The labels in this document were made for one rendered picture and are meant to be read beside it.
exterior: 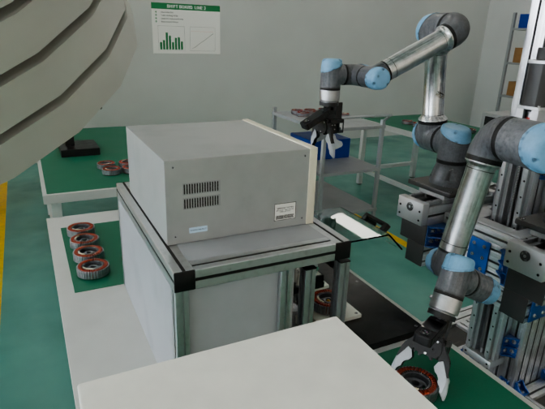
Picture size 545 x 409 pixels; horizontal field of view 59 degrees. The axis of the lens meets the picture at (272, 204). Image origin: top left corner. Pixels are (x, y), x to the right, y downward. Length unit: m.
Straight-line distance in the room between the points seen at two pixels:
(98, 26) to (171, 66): 6.49
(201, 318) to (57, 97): 0.96
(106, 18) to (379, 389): 0.51
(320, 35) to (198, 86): 2.01
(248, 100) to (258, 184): 5.93
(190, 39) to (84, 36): 6.55
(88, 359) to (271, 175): 0.70
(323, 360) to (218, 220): 0.61
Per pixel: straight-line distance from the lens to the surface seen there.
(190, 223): 1.14
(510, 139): 1.33
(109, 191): 2.82
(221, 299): 1.10
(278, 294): 1.16
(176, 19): 6.67
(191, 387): 0.59
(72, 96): 0.17
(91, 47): 0.17
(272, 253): 1.10
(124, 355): 1.43
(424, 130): 2.10
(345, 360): 0.64
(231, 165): 1.13
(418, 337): 1.24
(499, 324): 2.16
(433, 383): 1.33
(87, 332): 1.55
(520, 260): 1.70
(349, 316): 1.53
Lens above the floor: 1.58
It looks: 19 degrees down
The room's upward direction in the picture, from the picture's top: 2 degrees clockwise
